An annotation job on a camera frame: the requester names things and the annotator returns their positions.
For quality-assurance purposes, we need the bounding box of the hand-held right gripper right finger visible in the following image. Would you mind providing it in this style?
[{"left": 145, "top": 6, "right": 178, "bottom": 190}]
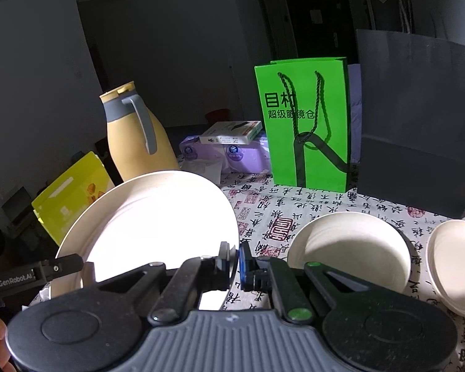
[{"left": 238, "top": 241, "right": 384, "bottom": 326}]

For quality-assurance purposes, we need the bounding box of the calligraphy print tablecloth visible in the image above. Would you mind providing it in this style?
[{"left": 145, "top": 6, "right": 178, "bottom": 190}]
[{"left": 29, "top": 170, "right": 465, "bottom": 372}]

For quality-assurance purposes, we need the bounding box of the yellow-green snack box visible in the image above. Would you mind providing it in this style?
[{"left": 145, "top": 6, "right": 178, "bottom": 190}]
[{"left": 32, "top": 151, "right": 115, "bottom": 246}]

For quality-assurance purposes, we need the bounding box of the pale lilac paper bag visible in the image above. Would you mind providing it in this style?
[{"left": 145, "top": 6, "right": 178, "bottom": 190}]
[{"left": 348, "top": 64, "right": 363, "bottom": 163}]

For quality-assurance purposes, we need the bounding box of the dark grey paper bag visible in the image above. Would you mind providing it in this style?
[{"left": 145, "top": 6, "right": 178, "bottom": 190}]
[{"left": 356, "top": 0, "right": 465, "bottom": 219}]

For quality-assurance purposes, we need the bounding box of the large cream plate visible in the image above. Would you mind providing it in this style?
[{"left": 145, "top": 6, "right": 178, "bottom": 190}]
[{"left": 50, "top": 170, "right": 239, "bottom": 311}]

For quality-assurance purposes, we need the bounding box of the white paper tissue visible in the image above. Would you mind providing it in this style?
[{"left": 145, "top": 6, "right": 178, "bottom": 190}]
[{"left": 182, "top": 161, "right": 222, "bottom": 184}]

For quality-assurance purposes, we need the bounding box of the green paper bag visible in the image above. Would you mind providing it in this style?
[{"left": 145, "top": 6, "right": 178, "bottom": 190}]
[{"left": 255, "top": 57, "right": 352, "bottom": 193}]

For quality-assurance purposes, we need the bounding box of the flat white box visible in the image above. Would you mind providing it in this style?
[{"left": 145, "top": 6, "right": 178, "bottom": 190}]
[{"left": 199, "top": 121, "right": 263, "bottom": 144}]

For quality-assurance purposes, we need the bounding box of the yellow thermos jug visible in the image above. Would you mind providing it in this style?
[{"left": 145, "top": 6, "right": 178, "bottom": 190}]
[{"left": 100, "top": 81, "right": 181, "bottom": 182}]

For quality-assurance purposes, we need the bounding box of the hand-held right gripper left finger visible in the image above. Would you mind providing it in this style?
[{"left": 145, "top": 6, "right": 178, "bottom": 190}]
[{"left": 83, "top": 241, "right": 238, "bottom": 328}]

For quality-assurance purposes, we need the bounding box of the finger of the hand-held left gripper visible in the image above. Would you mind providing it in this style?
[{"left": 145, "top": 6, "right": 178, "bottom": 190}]
[{"left": 38, "top": 254, "right": 85, "bottom": 284}]

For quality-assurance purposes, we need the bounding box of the red bin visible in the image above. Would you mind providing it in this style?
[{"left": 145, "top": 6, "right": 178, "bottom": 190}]
[{"left": 205, "top": 108, "right": 231, "bottom": 125}]

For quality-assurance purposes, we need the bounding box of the deep cream plate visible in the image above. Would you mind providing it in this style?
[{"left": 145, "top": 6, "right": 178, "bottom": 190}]
[{"left": 287, "top": 212, "right": 411, "bottom": 295}]

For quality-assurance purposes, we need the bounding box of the purple tissue pack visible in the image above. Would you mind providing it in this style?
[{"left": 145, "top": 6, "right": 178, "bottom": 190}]
[
  {"left": 219, "top": 131, "right": 272, "bottom": 174},
  {"left": 179, "top": 135, "right": 222, "bottom": 172}
]

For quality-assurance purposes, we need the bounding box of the person's left hand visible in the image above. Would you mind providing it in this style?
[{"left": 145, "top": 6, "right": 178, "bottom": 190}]
[{"left": 0, "top": 316, "right": 18, "bottom": 372}]

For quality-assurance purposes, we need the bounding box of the dark door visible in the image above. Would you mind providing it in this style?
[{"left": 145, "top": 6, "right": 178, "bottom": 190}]
[{"left": 283, "top": 0, "right": 353, "bottom": 63}]

